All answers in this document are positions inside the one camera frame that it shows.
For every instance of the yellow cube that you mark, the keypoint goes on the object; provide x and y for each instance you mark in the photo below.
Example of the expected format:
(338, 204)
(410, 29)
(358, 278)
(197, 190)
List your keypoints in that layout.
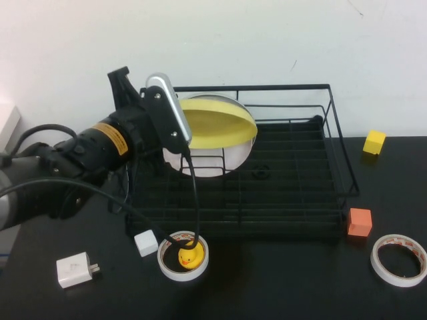
(374, 142)

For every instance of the grey plate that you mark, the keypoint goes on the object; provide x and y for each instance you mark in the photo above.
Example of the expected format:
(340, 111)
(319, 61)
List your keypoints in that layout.
(218, 97)

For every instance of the yellow plate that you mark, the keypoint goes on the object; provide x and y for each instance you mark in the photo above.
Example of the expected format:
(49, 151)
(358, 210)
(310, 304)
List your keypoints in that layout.
(217, 130)

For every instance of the white tape roll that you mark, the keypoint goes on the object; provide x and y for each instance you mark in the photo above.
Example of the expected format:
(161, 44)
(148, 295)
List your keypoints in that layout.
(393, 280)
(180, 276)

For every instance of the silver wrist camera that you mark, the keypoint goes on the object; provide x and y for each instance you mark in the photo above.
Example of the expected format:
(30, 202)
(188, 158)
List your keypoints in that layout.
(170, 110)

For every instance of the pink plate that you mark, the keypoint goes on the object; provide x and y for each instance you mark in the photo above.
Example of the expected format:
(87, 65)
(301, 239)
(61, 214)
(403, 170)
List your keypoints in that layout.
(233, 156)

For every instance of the orange cube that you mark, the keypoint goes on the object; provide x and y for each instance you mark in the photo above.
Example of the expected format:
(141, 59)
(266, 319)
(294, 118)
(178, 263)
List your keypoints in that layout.
(359, 222)

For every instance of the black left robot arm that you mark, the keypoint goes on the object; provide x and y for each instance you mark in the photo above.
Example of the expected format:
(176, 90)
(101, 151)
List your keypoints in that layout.
(100, 140)

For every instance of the white cabinet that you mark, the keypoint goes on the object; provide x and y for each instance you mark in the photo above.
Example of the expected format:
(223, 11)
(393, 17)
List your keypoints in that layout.
(6, 130)

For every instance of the white cube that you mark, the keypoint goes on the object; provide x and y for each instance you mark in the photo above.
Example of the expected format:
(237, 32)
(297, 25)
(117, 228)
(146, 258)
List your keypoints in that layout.
(146, 243)

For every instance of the white charger plug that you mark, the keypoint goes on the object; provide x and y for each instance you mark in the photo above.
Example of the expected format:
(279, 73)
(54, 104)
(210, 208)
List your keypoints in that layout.
(72, 270)

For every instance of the yellow rubber duck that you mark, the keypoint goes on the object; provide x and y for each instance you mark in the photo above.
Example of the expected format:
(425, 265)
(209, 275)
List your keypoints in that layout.
(188, 258)

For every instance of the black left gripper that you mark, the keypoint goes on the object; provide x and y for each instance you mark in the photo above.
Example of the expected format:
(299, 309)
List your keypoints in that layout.
(136, 123)

